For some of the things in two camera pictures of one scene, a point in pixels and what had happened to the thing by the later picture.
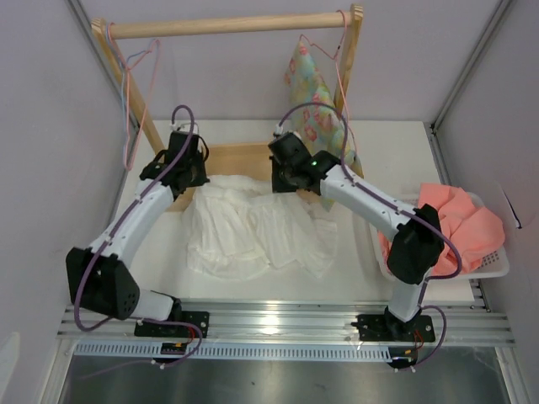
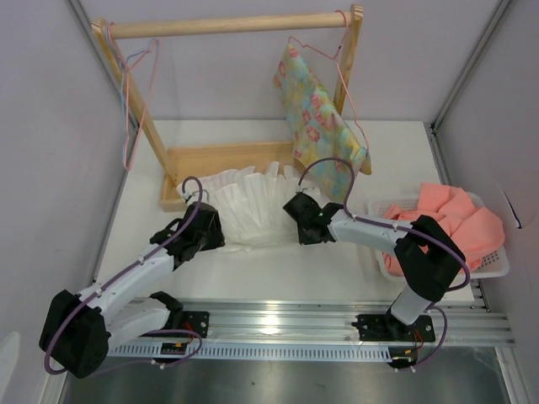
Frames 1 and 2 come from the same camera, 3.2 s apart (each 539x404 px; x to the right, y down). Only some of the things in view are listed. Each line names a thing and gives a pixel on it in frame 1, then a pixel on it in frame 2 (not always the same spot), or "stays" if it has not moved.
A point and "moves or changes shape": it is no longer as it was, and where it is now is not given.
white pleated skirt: [237, 231] moves or changes shape
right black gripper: [279, 187] to [306, 239]
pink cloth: [476, 231] stays
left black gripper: [201, 178] to [217, 238]
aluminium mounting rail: [306, 323] stays
